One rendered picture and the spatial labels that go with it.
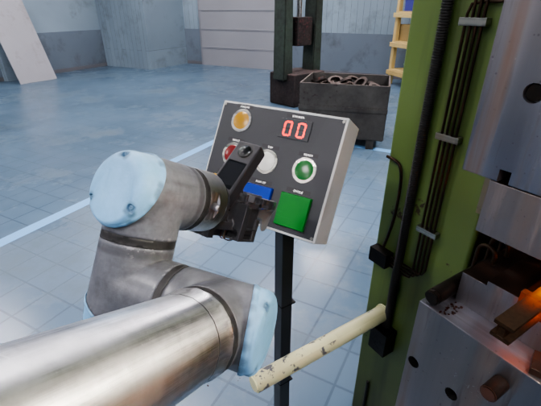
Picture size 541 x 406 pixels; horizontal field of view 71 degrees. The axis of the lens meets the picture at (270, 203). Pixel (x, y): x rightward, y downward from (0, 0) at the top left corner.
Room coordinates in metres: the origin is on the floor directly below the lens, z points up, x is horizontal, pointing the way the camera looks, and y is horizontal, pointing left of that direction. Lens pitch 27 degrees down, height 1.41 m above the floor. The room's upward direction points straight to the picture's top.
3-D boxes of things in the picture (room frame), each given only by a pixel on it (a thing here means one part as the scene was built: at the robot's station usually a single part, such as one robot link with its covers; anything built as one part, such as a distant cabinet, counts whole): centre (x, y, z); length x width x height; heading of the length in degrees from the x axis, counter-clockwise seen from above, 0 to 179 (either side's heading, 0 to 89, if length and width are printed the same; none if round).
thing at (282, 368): (0.72, -0.14, 0.62); 0.44 x 0.05 x 0.05; 123
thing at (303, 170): (0.78, -0.07, 1.09); 0.05 x 0.03 x 0.04; 33
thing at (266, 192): (0.79, 0.03, 1.01); 0.07 x 0.05 x 0.07; 58
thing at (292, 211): (0.74, -0.05, 1.01); 0.07 x 0.05 x 0.07; 58
